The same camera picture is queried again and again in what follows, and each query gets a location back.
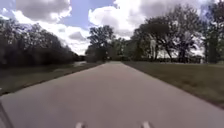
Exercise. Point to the grey asphalt path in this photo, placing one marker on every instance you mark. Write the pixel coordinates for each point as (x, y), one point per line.
(111, 93)

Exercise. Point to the row of tall trees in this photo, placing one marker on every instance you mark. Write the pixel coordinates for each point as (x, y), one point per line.
(166, 36)

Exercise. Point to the grass field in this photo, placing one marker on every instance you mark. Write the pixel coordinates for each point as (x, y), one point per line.
(186, 76)

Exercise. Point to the grass verge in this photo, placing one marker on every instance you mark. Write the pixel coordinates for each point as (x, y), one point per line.
(30, 75)

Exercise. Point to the dense wood of trees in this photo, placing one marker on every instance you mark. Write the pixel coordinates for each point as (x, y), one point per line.
(30, 50)

